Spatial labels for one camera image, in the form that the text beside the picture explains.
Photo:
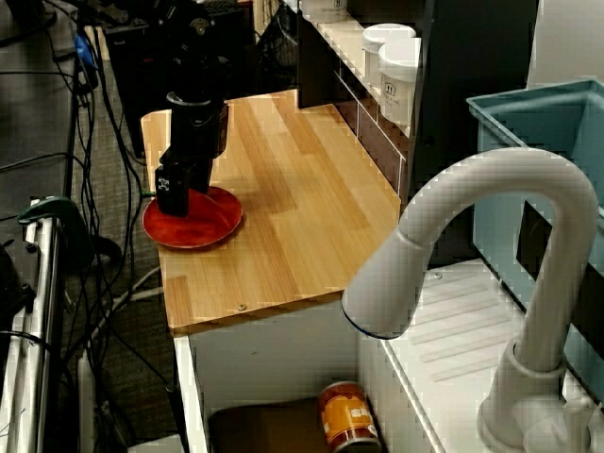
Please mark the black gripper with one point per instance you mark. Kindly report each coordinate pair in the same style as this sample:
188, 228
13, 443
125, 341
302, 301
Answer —
198, 127

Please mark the red round plate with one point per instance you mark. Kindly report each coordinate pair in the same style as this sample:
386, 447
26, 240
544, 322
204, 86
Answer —
198, 233

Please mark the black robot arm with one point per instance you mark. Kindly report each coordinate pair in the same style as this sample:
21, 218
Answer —
198, 47

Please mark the green clamp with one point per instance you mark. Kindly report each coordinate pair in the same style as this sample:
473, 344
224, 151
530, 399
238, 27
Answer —
61, 207

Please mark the blue plastic clip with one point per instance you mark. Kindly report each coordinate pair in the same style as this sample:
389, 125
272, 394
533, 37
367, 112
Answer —
85, 49

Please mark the white toy sink unit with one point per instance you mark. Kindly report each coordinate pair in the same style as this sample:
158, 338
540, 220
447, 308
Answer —
283, 358

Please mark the cream shelf ledge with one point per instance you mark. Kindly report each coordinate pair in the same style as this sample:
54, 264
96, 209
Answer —
344, 42

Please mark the white plastic jar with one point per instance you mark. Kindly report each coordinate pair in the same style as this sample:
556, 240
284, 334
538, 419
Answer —
325, 9
377, 47

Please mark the white jar with label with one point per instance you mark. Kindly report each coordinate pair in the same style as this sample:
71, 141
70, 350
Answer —
396, 71

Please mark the orange food can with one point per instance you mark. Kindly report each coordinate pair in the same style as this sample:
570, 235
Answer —
347, 417

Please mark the black upright pillar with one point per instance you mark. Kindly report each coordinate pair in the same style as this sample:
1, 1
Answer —
472, 94

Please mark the light grey toy faucet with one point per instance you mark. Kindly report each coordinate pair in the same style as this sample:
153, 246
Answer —
519, 174

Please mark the teal plastic bin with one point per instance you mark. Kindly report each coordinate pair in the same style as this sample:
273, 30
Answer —
519, 122

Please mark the aluminium frame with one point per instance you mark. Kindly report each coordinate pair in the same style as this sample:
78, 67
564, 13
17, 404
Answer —
40, 330

